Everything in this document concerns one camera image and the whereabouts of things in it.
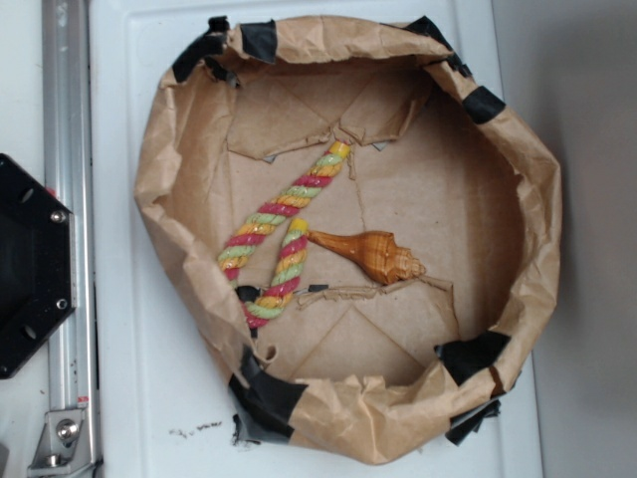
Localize multicolour twisted rope toy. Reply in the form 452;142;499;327
217;140;351;330

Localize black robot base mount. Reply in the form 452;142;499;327
1;154;75;379

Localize orange spiral sea shell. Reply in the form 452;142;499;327
308;230;426;285

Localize aluminium extrusion rail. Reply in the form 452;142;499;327
42;1;103;477

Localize metal corner bracket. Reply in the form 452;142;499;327
27;408;94;477

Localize brown paper bag bin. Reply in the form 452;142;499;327
134;16;561;464

